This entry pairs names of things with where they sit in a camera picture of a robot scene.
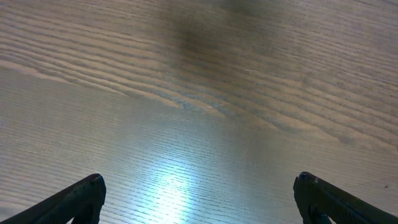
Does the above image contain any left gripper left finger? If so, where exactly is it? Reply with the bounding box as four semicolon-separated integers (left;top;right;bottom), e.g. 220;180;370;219
1;174;106;224

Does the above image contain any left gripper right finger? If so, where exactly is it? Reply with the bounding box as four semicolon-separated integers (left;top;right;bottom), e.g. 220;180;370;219
293;172;397;224

